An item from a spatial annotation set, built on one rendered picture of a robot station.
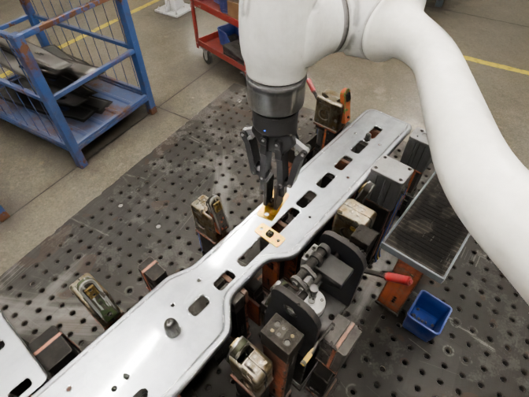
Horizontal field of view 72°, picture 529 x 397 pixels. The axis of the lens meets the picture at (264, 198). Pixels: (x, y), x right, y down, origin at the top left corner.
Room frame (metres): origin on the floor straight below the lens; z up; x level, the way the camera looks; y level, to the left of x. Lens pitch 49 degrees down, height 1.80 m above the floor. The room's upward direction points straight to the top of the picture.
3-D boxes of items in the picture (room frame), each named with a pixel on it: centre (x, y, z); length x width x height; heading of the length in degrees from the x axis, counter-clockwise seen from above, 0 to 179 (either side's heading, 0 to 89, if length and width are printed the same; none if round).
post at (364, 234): (0.50, -0.24, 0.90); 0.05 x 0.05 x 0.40; 50
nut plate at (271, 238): (0.57, -0.01, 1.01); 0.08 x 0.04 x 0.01; 49
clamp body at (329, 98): (1.14, -0.25, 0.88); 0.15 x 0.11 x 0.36; 50
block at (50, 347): (0.28, 0.48, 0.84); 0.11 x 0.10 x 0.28; 50
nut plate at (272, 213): (0.49, -0.02, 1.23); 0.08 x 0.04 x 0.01; 152
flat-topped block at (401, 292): (0.53, -0.42, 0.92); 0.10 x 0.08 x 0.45; 140
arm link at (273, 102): (0.49, -0.02, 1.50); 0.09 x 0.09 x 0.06
